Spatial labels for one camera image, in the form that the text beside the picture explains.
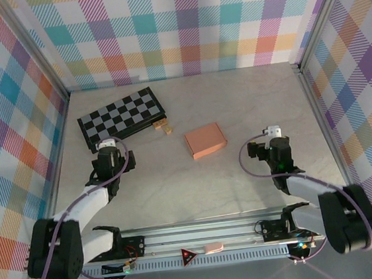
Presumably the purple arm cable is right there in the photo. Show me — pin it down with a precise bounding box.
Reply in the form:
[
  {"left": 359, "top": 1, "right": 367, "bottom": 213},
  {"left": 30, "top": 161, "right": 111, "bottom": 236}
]
[
  {"left": 236, "top": 122, "right": 372, "bottom": 268},
  {"left": 23, "top": 135, "right": 145, "bottom": 279}
]

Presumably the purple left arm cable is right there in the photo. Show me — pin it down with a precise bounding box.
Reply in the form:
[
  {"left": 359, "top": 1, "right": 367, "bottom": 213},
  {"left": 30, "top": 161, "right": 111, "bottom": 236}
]
[{"left": 23, "top": 135, "right": 145, "bottom": 279}]

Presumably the slotted grey cable duct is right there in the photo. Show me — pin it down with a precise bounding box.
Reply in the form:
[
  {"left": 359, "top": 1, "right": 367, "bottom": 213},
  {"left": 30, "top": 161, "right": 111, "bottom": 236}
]
[{"left": 39, "top": 247, "right": 293, "bottom": 279}]

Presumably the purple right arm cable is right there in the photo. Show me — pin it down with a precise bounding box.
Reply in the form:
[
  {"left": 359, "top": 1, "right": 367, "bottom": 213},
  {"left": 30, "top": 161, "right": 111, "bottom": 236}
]
[{"left": 236, "top": 122, "right": 372, "bottom": 268}]

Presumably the small circuit board with LEDs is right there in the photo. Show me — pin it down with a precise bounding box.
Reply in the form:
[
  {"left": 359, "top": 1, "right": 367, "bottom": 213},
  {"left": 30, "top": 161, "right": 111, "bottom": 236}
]
[
  {"left": 288, "top": 239, "right": 315, "bottom": 259},
  {"left": 101, "top": 260, "right": 137, "bottom": 278}
]

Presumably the aluminium rail base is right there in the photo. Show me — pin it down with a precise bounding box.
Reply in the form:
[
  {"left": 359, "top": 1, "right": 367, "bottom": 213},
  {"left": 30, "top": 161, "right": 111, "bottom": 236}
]
[{"left": 18, "top": 186, "right": 372, "bottom": 276}]

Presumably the aluminium corner post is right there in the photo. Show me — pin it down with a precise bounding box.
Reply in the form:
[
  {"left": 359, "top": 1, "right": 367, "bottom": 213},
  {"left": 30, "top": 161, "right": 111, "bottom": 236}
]
[
  {"left": 289, "top": 0, "right": 365, "bottom": 74},
  {"left": 0, "top": 0, "right": 71, "bottom": 109}
]

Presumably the small pink oval pad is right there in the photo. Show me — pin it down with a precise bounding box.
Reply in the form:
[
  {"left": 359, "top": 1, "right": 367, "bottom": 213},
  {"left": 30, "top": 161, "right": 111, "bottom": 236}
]
[{"left": 202, "top": 240, "right": 225, "bottom": 255}]

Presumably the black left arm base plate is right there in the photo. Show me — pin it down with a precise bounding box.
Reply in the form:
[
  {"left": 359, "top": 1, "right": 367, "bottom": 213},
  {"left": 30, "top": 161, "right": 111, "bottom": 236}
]
[{"left": 116, "top": 234, "right": 148, "bottom": 260}]

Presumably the aluminium side rail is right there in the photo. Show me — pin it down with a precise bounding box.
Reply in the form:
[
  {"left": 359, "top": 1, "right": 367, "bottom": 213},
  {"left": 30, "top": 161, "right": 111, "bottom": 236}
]
[
  {"left": 30, "top": 96, "right": 85, "bottom": 231},
  {"left": 293, "top": 58, "right": 360, "bottom": 213}
]

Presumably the red triangular indicator light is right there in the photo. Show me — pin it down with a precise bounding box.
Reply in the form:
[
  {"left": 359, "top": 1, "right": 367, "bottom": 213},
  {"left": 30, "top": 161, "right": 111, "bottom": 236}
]
[{"left": 179, "top": 246, "right": 200, "bottom": 267}]

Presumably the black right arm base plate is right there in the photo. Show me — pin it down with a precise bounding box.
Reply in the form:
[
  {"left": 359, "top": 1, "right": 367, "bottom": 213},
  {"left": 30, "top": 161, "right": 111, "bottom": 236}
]
[{"left": 258, "top": 216, "right": 300, "bottom": 243}]

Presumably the black and grey chessboard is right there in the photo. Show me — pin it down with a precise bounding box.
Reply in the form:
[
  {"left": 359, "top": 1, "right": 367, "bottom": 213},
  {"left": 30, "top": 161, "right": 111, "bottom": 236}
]
[{"left": 73, "top": 84, "right": 171, "bottom": 155}]

